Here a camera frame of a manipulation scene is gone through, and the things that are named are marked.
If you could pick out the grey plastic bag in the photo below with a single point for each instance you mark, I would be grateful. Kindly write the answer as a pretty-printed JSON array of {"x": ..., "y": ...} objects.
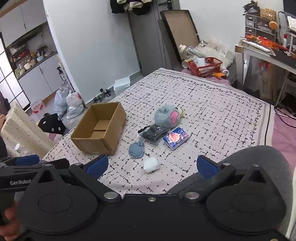
[{"x": 60, "y": 102}]

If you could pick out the black desk mat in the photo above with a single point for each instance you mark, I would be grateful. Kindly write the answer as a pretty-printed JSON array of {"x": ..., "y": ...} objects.
[{"x": 285, "y": 58}]

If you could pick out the clear bottle with white cap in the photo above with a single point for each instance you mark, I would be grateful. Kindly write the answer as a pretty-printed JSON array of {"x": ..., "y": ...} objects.
[{"x": 189, "y": 50}]

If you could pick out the red items on desk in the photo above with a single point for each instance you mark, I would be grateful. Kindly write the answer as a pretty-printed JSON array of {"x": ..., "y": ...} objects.
[{"x": 263, "y": 41}]

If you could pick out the grey plush toy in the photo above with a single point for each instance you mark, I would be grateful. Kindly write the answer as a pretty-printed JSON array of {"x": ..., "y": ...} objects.
[{"x": 165, "y": 117}]

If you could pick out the white black checked blanket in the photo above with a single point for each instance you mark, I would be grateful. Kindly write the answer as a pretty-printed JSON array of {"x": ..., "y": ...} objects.
[{"x": 208, "y": 104}]

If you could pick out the blue planet print tissue pack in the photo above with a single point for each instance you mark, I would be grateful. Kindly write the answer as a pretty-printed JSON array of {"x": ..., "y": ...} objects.
[{"x": 175, "y": 138}]

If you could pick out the black framed brown board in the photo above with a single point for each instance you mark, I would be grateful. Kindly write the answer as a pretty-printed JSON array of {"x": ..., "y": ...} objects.
[{"x": 179, "y": 27}]

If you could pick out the blue-grey knitted pouch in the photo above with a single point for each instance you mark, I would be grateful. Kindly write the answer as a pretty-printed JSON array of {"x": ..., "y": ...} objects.
[{"x": 136, "y": 150}]

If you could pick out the white kitchen wall cabinet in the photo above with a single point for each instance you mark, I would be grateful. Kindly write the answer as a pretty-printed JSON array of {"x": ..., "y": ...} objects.
[{"x": 20, "y": 20}]

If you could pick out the person's grey trouser leg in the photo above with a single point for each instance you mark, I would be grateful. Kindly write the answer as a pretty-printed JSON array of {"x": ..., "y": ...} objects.
[{"x": 254, "y": 157}]

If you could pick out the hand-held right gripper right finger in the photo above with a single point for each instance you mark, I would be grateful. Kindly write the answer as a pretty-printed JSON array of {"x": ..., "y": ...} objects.
[{"x": 207, "y": 166}]

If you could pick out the black white dotted stool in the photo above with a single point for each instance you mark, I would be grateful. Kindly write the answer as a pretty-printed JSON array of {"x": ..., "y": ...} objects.
[{"x": 52, "y": 124}]

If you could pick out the white plastic bag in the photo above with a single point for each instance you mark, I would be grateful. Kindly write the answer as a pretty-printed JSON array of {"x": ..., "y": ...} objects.
[{"x": 75, "y": 104}]

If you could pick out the pack of water bottles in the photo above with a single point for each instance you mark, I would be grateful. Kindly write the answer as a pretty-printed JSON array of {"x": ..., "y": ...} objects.
[{"x": 38, "y": 106}]

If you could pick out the orange round fruit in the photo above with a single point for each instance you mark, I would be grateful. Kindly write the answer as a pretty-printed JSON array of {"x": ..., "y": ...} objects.
[{"x": 273, "y": 25}]

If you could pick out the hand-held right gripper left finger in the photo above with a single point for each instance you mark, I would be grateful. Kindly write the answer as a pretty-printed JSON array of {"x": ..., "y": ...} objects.
[{"x": 97, "y": 166}]

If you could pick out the white soft tissue pack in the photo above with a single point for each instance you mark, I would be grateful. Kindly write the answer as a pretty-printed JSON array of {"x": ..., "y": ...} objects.
[{"x": 151, "y": 165}]

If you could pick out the cream dotted cushion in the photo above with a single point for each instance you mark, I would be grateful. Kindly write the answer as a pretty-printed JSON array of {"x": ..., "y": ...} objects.
[{"x": 20, "y": 129}]

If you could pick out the grey door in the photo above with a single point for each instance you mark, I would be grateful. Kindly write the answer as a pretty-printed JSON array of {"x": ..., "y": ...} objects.
[{"x": 150, "y": 41}]

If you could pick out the brown cardboard box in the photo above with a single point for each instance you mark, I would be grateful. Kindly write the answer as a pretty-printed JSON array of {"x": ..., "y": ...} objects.
[{"x": 92, "y": 129}]

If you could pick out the white desk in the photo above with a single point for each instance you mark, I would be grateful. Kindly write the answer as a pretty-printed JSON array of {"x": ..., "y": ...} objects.
[{"x": 256, "y": 52}]

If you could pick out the orange toy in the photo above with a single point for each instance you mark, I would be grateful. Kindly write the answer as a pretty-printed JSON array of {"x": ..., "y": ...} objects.
[{"x": 219, "y": 75}]

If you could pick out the small dark toy figures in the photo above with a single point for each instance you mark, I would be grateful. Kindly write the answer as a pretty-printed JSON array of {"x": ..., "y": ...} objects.
[{"x": 101, "y": 95}]

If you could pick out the small white bottle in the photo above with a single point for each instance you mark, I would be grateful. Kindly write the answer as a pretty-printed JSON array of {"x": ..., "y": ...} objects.
[{"x": 224, "y": 69}]

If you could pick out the dark clothes hanging on door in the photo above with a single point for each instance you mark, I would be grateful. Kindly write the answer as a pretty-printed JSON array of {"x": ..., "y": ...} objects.
[{"x": 129, "y": 5}]

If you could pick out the white flat box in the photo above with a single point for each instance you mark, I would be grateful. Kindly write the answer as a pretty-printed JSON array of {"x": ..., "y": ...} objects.
[{"x": 121, "y": 83}]

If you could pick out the red plastic basket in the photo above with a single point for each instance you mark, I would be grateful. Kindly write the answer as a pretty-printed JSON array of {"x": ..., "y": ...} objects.
[{"x": 204, "y": 69}]

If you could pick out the wicker basket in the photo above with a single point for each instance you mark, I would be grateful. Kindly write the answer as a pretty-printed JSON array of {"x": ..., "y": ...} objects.
[{"x": 268, "y": 15}]

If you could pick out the paper cup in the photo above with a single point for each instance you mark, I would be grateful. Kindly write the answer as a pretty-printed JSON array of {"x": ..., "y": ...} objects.
[{"x": 186, "y": 64}]

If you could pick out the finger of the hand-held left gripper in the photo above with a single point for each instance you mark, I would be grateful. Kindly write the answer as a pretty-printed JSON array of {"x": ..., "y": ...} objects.
[
  {"x": 27, "y": 160},
  {"x": 56, "y": 163}
]

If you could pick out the grey drawer organizer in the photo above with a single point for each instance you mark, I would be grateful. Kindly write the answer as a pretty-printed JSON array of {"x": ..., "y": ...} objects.
[{"x": 259, "y": 25}]

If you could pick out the white kitchen base cabinet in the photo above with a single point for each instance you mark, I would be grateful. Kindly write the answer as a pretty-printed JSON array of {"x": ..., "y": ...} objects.
[{"x": 39, "y": 78}]

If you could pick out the person's left hand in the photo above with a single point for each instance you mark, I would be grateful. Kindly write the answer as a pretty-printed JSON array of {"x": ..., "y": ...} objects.
[{"x": 10, "y": 228}]

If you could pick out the black cloth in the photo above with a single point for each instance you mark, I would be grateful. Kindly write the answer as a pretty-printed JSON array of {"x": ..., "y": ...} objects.
[{"x": 153, "y": 134}]

